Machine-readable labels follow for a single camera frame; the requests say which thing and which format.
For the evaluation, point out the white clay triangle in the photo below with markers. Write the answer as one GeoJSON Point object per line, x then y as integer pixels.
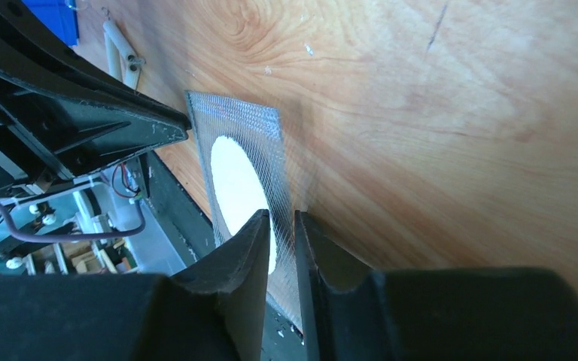
{"type": "Point", "coordinates": [124, 64]}

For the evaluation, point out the blue plastic bin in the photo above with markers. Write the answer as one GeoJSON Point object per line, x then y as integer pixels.
{"type": "Point", "coordinates": [58, 17]}

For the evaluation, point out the wire gauze with white disc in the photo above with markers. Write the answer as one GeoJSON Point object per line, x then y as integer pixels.
{"type": "Point", "coordinates": [242, 155]}

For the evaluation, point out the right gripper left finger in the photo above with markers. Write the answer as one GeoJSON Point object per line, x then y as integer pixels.
{"type": "Point", "coordinates": [212, 310]}

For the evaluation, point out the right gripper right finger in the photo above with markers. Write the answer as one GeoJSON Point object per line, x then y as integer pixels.
{"type": "Point", "coordinates": [353, 312]}

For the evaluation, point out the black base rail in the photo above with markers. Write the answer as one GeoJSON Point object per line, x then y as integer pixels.
{"type": "Point", "coordinates": [190, 233]}

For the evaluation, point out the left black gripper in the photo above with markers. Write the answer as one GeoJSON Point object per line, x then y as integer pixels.
{"type": "Point", "coordinates": [60, 116]}

